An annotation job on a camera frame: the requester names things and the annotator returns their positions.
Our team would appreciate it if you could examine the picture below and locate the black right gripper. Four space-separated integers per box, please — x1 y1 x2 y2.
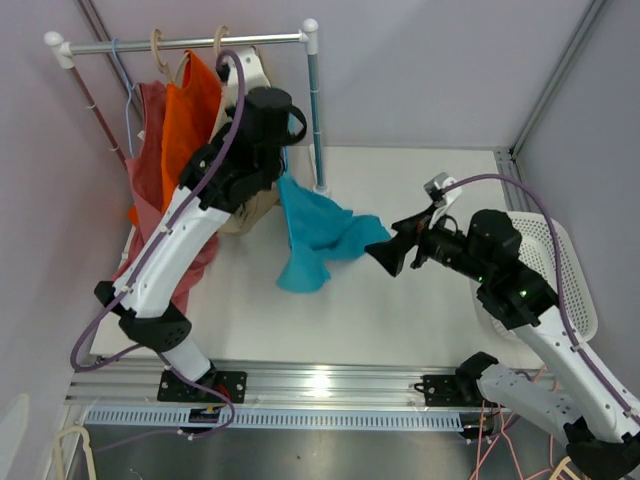
363 204 490 285

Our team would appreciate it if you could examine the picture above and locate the beige t shirt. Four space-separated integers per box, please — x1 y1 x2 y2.
210 85 278 236

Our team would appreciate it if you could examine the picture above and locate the teal t shirt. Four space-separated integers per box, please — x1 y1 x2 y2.
276 173 390 294

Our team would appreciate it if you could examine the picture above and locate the beige wooden hanger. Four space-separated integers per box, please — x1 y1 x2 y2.
149 27 192 85
214 25 244 85

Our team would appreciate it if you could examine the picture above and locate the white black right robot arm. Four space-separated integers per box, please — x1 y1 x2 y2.
365 209 639 479

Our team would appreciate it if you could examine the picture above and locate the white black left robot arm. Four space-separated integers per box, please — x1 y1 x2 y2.
94 87 306 401

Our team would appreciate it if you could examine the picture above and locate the orange t shirt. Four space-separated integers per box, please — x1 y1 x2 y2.
126 48 224 225

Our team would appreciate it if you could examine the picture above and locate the pink t shirt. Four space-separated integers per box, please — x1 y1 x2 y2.
112 81 219 313

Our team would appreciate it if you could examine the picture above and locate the wooden hanger on floor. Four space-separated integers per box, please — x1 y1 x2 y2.
549 456 582 480

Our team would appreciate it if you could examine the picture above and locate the beige hanger on floor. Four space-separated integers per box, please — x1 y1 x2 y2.
52 425 98 480

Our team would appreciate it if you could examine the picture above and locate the white plastic laundry basket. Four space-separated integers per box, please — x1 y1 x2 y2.
470 211 598 343

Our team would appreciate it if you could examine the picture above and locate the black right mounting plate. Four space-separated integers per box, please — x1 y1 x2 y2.
412 374 482 408

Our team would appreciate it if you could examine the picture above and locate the black mounting plate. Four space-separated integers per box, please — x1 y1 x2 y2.
412 374 482 408
157 370 248 404

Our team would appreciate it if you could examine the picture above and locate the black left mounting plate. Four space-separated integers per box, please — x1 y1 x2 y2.
157 370 248 404

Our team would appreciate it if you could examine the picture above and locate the metal clothes rack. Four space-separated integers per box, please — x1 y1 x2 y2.
44 18 330 197

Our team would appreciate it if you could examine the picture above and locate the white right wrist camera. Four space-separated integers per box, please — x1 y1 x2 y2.
423 172 462 228

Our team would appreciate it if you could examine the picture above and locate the light blue wire hanger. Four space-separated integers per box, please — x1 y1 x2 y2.
110 38 142 158

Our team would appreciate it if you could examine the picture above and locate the pink wire hanger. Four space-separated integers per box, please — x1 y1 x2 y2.
468 366 554 480

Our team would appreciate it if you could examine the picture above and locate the white slotted cable duct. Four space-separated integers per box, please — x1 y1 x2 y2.
85 406 463 433

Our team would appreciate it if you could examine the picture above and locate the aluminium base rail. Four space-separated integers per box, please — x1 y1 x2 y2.
63 355 556 411

